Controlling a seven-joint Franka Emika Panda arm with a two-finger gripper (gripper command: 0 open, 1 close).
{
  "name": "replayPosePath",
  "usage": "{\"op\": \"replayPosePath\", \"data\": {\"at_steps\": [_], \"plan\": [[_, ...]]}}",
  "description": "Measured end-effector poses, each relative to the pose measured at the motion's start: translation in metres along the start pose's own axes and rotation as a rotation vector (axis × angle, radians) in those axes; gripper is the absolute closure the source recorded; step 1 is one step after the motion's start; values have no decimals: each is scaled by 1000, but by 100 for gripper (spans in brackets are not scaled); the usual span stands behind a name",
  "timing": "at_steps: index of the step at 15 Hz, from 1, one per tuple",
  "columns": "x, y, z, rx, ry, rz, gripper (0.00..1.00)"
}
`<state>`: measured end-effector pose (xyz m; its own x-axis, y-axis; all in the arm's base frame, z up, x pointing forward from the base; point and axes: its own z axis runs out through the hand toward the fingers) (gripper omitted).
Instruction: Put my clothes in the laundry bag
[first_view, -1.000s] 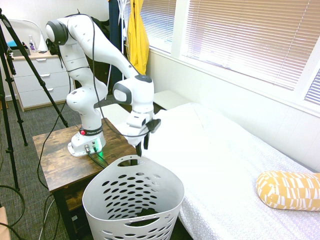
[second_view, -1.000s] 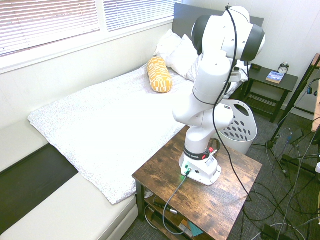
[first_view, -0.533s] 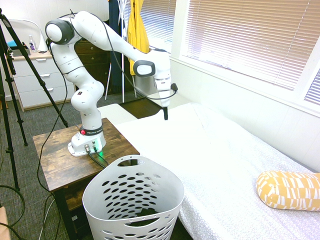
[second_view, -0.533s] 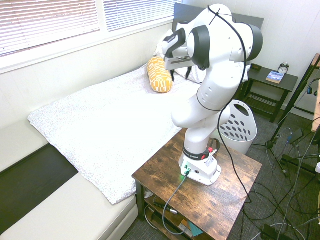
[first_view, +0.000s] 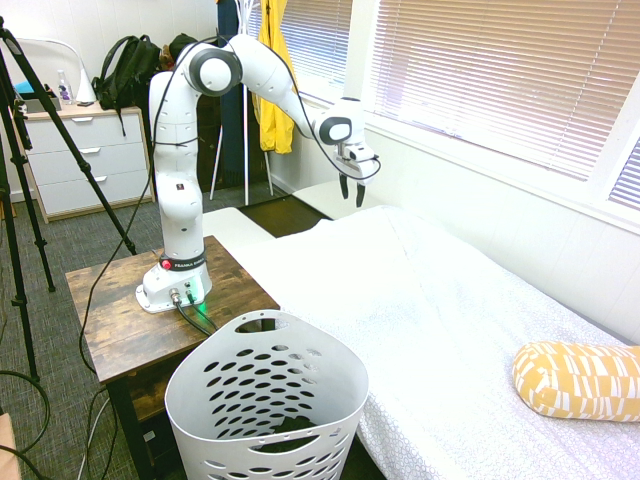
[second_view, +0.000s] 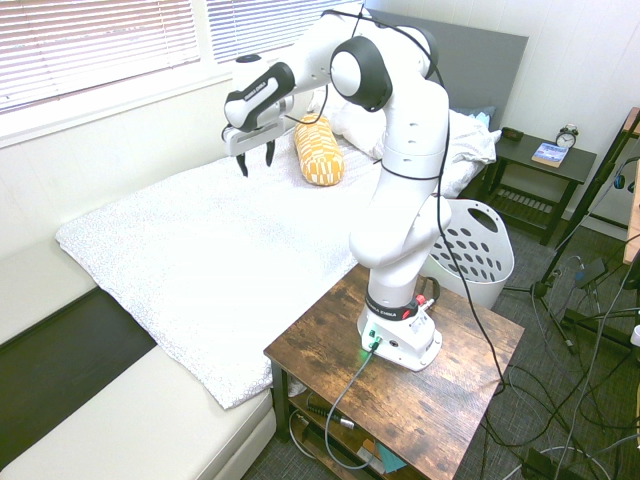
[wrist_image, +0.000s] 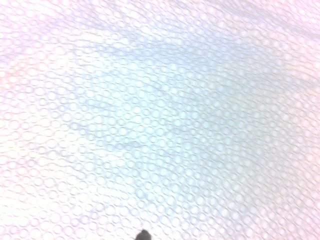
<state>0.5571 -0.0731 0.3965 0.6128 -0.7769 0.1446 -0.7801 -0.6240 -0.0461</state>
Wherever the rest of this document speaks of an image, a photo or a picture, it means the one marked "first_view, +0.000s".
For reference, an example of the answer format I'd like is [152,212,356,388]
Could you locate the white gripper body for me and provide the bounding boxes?
[333,153,376,188]

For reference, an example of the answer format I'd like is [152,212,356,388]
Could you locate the black sweatpants bundle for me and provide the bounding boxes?
[273,413,321,440]

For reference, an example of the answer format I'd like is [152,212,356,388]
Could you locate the black duffel bag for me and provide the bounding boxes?
[168,32,201,56]

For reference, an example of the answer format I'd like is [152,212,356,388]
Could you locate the white perforated laundry basket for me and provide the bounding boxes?
[164,309,370,480]

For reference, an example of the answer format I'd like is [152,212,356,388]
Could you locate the yellow rain jacket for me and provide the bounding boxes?
[252,0,300,155]

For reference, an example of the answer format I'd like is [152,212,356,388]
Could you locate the white coat rack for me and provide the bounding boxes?
[209,0,274,206]

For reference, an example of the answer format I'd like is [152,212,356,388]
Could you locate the navy hanging garment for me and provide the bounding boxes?
[217,0,246,176]

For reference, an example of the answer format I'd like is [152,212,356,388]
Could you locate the small white window blinds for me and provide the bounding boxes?
[247,0,354,109]

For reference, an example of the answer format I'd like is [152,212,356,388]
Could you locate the white circle-print bed sheet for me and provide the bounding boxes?
[229,204,640,480]

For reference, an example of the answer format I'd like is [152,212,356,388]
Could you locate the large white window blinds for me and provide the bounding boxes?
[363,0,640,182]

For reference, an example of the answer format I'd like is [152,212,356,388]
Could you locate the white three-drawer dresser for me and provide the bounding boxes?
[22,104,154,225]

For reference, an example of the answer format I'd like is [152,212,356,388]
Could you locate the black backpack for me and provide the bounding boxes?
[91,33,162,136]

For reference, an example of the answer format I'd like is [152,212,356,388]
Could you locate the rustic brown wooden side table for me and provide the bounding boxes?
[64,234,281,480]

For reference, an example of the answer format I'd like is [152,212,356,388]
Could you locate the narrow white window blinds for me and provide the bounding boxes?
[607,139,640,211]

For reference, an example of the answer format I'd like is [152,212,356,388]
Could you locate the white desk lamp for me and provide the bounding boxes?
[29,38,96,105]

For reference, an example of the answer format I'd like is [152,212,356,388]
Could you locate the yellow white patterned pillow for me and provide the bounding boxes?
[511,340,640,424]

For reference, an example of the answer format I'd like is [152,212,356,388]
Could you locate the clear plastic bottle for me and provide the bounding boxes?
[56,69,75,106]

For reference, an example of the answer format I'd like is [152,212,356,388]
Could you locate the grey storage box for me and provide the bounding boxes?
[17,97,62,114]

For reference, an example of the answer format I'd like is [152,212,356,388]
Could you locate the black base cable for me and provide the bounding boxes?
[187,289,220,332]
[172,292,214,336]

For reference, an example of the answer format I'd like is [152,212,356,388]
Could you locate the long black arm cable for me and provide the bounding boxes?
[81,34,384,372]

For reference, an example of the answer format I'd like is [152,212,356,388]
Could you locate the black camera tripod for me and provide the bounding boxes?
[0,14,139,384]

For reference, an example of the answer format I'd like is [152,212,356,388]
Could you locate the grey floor cable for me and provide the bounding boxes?
[79,395,110,480]

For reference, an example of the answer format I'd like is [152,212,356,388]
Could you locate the black floor cable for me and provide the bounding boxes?
[0,369,52,480]

